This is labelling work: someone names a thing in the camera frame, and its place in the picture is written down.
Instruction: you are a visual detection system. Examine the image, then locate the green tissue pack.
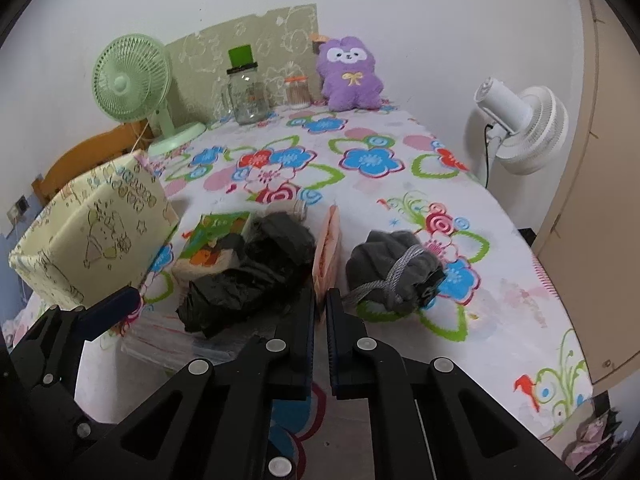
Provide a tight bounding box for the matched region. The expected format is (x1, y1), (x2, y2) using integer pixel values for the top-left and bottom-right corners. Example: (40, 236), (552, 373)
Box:
(171, 211), (253, 286)

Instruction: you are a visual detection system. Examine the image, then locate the white fan power cable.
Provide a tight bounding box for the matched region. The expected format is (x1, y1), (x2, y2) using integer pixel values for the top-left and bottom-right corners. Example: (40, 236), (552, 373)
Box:
(482, 121), (497, 189)

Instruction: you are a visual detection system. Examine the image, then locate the wooden chair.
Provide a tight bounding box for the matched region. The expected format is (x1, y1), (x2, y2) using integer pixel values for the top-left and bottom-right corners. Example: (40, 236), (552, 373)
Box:
(32, 119), (153, 206)

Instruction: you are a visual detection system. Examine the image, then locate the clear plastic zip bag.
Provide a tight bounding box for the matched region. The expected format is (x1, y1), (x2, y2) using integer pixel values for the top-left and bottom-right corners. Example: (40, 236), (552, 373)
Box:
(122, 311), (254, 372)

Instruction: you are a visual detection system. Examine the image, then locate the white standing fan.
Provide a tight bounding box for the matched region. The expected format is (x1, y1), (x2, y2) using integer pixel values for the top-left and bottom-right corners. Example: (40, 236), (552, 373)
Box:
(468, 77), (568, 185)

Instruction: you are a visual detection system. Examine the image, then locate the yellow cartoon fabric storage box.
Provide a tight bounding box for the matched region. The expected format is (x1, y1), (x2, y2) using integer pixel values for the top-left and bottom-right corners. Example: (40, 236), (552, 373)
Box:
(8, 151), (179, 310)

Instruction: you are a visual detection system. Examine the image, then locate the floral tablecloth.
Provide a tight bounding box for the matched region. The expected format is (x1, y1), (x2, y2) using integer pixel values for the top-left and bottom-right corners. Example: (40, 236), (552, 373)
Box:
(29, 102), (599, 480)

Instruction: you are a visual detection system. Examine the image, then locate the wall power socket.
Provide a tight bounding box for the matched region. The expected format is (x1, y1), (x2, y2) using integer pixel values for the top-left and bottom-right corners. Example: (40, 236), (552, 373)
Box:
(6, 196), (29, 226)

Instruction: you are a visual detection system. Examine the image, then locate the purple plush toy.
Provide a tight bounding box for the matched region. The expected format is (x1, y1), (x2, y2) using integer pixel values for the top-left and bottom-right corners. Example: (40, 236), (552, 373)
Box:
(317, 37), (384, 112)

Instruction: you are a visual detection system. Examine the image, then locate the black cloth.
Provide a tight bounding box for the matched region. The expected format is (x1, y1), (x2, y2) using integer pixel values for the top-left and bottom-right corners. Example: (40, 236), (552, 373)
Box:
(177, 211), (316, 339)

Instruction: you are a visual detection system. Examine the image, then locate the green desk fan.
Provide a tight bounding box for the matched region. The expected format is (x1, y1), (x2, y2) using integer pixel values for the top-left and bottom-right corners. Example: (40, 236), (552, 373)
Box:
(91, 34), (206, 156)

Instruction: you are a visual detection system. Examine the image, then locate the green patterned wall board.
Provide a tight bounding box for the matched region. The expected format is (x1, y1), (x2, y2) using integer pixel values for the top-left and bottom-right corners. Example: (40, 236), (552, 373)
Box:
(166, 3), (320, 126)

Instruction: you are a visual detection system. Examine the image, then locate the glass jar green lid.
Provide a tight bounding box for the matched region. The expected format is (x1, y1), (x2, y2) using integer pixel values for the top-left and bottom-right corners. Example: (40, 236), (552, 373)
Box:
(227, 44), (271, 125)

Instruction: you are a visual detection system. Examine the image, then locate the toothpick jar orange lid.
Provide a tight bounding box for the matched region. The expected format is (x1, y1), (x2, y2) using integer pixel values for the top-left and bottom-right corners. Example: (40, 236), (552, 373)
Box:
(284, 76), (311, 110)

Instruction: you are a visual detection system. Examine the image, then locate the pink pouch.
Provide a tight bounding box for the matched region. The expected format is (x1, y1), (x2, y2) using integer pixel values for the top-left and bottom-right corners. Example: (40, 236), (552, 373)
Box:
(312, 205), (342, 302)

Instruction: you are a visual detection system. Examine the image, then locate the beige door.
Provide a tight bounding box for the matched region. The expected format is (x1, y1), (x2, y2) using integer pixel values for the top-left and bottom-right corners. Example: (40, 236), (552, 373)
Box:
(534, 0), (639, 393)

